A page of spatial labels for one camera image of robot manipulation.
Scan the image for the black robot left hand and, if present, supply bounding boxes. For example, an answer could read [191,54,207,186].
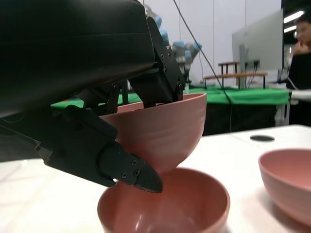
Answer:
[0,0,187,194]

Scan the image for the pink plastic bowl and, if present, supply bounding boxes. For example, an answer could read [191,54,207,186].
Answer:
[99,93,207,173]
[258,149,311,228]
[97,167,231,233]

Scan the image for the grey blue-jointed robot arm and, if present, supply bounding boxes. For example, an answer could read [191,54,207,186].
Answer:
[145,4,170,47]
[172,41,203,82]

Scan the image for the person in black top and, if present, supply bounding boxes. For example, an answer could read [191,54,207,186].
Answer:
[286,9,311,127]

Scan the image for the brown wooden rack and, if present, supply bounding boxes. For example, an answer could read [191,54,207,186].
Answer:
[203,62,269,89]

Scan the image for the black drape cloth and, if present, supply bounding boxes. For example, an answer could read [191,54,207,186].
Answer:
[201,101,277,136]

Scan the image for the green table cloth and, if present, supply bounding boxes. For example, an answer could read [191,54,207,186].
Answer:
[50,87,292,110]

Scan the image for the grey computer monitor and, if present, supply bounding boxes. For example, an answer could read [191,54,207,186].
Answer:
[231,8,284,89]

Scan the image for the black round table grommet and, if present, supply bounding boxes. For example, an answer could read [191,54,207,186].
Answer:
[249,134,276,142]

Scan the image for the thin black hanging cable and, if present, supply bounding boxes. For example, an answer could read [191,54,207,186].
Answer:
[173,0,234,132]

